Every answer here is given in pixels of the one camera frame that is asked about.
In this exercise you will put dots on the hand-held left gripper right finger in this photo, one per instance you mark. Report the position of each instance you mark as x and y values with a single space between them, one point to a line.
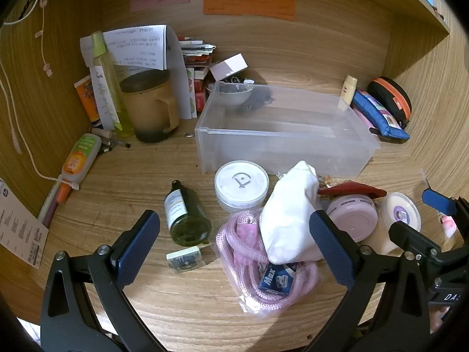
329 249

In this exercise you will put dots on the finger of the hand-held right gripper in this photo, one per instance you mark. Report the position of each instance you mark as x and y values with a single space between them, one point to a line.
439 201
414 240

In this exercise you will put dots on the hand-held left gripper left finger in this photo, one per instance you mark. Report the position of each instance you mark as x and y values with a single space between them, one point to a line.
137 249

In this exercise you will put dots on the cream tub with purple label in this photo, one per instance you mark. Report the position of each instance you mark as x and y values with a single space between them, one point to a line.
397 209

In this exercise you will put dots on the pink round jar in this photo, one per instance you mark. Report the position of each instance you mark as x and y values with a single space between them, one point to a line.
353 220

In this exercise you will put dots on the small white pencil sharpener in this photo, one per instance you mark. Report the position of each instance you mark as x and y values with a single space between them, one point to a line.
183 259

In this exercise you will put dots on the white cloth pouch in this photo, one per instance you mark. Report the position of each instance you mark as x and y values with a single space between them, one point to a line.
289 220

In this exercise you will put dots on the small blue staple box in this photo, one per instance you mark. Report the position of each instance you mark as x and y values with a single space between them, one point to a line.
276 282

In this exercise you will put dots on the clear plastic storage box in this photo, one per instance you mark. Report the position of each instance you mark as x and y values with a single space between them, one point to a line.
278 143

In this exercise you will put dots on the wooden desktop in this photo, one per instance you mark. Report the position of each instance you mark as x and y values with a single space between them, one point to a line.
154 311

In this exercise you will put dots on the pink printed cloth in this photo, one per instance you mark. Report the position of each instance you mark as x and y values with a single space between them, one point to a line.
449 225

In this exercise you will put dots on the green glass bottle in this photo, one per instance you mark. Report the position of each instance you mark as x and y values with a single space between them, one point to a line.
187 227

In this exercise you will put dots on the pink pen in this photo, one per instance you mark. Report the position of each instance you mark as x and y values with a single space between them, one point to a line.
49 209

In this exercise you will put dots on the blue pencil case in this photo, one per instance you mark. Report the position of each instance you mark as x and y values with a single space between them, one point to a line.
381 117

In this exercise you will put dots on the orange and green glue bottle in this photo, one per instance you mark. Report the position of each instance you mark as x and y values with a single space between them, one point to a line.
78 157

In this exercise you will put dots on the clear jar with white lid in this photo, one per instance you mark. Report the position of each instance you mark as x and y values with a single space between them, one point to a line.
240 185

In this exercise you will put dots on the pink flat pouch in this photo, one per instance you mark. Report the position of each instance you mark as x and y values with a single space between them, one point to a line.
362 119

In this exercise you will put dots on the black and orange round case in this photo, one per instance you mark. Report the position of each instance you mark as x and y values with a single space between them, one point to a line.
394 95

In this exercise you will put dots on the white printed receipt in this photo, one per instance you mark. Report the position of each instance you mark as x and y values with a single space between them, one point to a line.
18 231

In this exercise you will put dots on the brown mug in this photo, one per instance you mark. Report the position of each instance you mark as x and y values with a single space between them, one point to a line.
146 110

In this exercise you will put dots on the cream lip balm tube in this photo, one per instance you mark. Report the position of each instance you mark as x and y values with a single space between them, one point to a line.
348 91

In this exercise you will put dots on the white illustrated card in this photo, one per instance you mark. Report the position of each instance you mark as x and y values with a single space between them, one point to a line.
102 95

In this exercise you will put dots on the orange tube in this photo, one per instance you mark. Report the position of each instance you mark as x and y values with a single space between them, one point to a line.
85 99

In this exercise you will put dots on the yellow-green spray bottle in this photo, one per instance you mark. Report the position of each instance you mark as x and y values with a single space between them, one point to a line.
110 77

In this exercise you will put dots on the glass bowl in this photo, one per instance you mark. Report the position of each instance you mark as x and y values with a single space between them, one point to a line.
227 97

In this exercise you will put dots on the stack of snack packets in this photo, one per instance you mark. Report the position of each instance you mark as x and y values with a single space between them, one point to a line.
196 58

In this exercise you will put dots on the white printed paper sheets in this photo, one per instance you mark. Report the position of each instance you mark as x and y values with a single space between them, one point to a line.
146 47

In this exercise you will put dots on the wooden shelf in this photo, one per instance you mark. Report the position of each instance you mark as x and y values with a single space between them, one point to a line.
414 0

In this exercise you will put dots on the small white and pink box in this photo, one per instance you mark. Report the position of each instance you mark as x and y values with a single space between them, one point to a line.
229 66

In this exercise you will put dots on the orange sticky note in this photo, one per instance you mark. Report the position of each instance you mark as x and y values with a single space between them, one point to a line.
249 5

